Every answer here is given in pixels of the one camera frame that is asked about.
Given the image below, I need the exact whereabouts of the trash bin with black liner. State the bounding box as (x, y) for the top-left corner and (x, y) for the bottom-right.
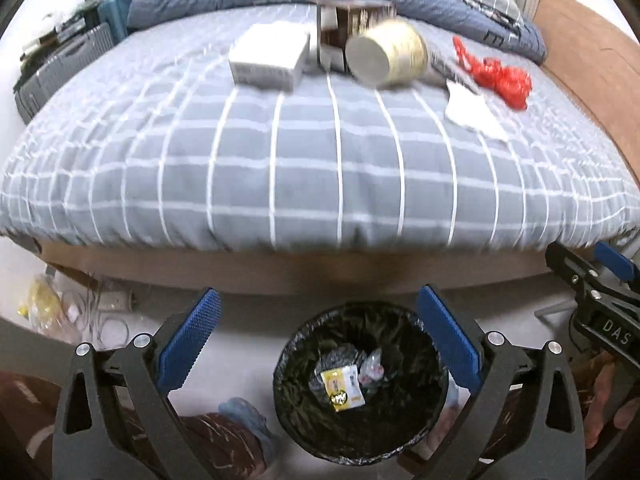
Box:
(272, 301), (450, 465)

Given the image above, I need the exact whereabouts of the person's left leg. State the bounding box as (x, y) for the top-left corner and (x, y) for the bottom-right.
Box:
(0, 370), (271, 480)

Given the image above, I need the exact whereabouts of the clear plastic wrapper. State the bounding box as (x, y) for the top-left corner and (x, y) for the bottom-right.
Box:
(357, 349), (386, 386)

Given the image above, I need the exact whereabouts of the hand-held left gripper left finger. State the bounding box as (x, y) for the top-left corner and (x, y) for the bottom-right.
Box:
(52, 287), (223, 480)

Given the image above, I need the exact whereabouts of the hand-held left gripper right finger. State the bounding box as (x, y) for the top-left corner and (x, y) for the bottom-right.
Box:
(416, 284), (586, 480)

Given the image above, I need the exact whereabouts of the yellow plastic bag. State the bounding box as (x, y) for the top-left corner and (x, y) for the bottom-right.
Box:
(17, 275), (63, 331)

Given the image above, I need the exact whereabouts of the beige paper cup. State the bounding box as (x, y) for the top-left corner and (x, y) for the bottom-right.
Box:
(345, 17), (431, 87)

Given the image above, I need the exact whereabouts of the grey foil wrapper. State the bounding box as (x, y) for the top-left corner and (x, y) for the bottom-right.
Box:
(425, 45), (483, 95)

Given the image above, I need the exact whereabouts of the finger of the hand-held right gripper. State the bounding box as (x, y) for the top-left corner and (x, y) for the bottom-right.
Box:
(545, 241), (609, 302)
(594, 240), (640, 292)

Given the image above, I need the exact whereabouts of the grey grid bedsheet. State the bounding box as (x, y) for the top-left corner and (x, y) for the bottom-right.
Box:
(0, 2), (640, 253)

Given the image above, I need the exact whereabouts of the grey suitcase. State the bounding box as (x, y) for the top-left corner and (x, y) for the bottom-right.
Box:
(14, 22), (113, 123)

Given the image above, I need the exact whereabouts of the white tissue paper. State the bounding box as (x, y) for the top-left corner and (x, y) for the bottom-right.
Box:
(444, 79), (510, 142)

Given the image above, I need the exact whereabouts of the blue slipper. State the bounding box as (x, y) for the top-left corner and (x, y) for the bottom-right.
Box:
(218, 397), (278, 461)

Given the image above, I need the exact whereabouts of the blue tool case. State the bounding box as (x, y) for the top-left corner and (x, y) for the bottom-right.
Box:
(97, 0), (133, 43)

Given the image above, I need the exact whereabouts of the person's right hand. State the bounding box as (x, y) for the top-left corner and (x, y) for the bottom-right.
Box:
(584, 359), (632, 451)

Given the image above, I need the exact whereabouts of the red plastic bag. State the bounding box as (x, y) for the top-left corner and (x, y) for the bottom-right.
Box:
(452, 35), (533, 111)

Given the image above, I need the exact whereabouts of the dark clutter pile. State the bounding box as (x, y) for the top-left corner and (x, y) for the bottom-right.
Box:
(20, 0), (128, 58)

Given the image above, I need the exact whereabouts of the yellow snack packet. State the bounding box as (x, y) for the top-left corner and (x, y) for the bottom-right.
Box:
(320, 365), (365, 412)

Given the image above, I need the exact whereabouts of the dark printed cardboard box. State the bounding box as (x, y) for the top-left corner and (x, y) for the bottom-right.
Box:
(306, 0), (398, 73)

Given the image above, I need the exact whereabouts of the white cable bundle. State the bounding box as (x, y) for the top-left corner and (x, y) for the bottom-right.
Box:
(60, 280), (137, 352)

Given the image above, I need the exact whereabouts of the white cardboard box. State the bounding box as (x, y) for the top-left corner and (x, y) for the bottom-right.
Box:
(229, 23), (312, 92)

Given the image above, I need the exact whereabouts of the wooden bed frame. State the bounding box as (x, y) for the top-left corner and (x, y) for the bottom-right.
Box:
(35, 0), (640, 306)

